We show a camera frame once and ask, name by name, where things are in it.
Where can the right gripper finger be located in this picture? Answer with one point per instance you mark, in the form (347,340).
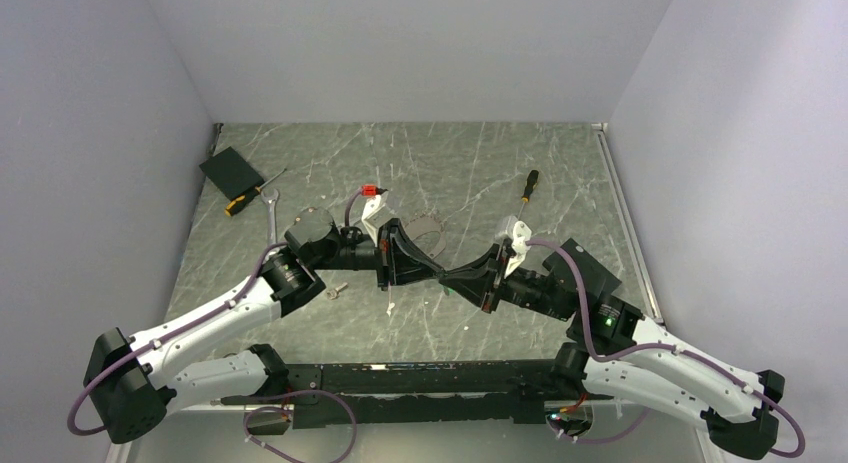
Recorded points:
(479,291)
(489,263)

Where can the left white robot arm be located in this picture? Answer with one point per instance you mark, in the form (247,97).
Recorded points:
(133,382)

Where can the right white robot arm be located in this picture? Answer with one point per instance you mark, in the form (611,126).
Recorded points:
(614,349)

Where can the orange black screwdriver left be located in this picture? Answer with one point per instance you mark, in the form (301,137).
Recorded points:
(239,203)

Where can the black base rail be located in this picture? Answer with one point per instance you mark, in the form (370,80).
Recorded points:
(521,391)

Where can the silver wrench left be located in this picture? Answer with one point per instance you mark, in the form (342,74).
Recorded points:
(270,197)

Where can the black box left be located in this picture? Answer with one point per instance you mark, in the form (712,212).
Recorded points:
(231,173)

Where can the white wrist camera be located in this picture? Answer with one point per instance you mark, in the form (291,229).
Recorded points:
(375,212)
(513,235)

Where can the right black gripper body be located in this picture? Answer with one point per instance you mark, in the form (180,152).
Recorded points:
(523,287)

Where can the large metal key ring plate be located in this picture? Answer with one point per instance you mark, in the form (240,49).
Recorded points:
(428,233)

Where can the orange black screwdriver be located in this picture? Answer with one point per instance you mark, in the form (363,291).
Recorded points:
(239,203)
(530,185)

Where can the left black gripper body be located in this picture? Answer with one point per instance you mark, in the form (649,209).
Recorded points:
(357,252)

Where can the orange black screwdriver right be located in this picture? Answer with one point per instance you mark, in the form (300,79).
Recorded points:
(530,185)

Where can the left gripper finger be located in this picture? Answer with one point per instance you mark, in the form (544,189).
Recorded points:
(406,273)
(399,247)

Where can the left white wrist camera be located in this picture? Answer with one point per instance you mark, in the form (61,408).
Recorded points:
(375,212)

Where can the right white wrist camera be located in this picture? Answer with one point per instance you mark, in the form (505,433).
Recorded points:
(513,235)

